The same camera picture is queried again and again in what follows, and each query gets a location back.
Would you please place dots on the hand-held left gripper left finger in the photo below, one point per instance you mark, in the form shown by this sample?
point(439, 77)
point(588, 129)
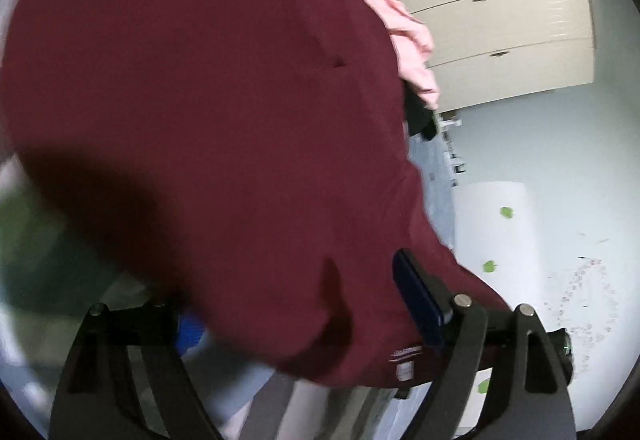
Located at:
point(191, 334)

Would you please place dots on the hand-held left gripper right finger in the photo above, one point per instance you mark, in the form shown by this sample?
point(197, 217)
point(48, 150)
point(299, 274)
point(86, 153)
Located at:
point(417, 295)

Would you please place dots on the maroon garment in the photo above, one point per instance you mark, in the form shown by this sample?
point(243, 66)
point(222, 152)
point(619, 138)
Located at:
point(200, 95)

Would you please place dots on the white floor mat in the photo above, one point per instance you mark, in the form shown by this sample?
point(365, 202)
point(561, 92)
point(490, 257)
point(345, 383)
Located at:
point(500, 310)

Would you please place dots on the cluttered bedside table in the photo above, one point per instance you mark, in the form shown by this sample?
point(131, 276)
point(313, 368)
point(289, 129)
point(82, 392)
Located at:
point(452, 140)

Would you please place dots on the black garment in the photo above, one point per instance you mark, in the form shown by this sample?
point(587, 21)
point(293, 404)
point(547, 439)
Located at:
point(420, 116)

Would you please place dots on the green cloth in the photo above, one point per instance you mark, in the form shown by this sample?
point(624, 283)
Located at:
point(30, 250)

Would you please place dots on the pink garment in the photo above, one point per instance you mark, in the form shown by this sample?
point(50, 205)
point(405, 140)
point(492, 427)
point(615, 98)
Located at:
point(410, 35)

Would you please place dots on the cream wardrobe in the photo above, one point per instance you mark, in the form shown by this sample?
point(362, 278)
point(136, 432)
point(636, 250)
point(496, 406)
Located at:
point(500, 20)

